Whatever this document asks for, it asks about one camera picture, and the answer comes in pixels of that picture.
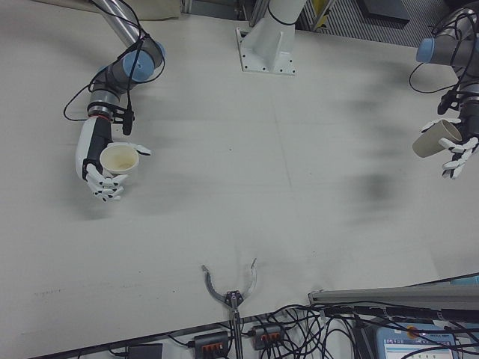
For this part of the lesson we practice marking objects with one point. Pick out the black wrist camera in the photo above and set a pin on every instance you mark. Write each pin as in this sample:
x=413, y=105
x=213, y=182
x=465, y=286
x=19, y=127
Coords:
x=127, y=119
x=447, y=102

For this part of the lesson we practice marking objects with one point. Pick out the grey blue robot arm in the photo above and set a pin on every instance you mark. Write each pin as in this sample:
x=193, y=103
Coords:
x=445, y=48
x=127, y=67

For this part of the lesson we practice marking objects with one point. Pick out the black orange connector box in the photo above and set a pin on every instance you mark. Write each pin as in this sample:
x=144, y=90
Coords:
x=266, y=334
x=211, y=342

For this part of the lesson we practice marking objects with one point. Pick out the beige paper cup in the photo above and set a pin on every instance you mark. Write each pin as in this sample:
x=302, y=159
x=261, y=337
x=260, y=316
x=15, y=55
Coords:
x=428, y=144

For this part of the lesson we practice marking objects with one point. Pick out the white paper cup stack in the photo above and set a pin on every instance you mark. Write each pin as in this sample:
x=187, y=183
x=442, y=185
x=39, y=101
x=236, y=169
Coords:
x=119, y=161

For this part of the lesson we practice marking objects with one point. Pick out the metal claw tool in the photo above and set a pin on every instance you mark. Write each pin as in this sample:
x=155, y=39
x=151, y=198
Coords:
x=234, y=299

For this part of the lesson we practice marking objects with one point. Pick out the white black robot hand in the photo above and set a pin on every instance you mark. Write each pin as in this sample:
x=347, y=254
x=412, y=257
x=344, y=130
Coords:
x=469, y=131
x=88, y=146

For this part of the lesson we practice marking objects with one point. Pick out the black adapter box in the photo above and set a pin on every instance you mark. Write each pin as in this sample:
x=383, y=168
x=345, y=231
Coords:
x=145, y=351

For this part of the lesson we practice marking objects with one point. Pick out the aluminium extrusion bar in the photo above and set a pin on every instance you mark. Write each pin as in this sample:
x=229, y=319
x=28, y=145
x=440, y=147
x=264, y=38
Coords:
x=374, y=297

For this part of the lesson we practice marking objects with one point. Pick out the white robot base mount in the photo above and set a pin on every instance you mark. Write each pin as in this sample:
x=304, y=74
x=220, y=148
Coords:
x=269, y=45

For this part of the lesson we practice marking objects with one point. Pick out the metal slatted grille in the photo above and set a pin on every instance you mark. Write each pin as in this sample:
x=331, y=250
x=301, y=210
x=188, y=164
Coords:
x=355, y=26

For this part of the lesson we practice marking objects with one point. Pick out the blue grey teach pendant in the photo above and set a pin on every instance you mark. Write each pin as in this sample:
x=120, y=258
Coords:
x=411, y=344

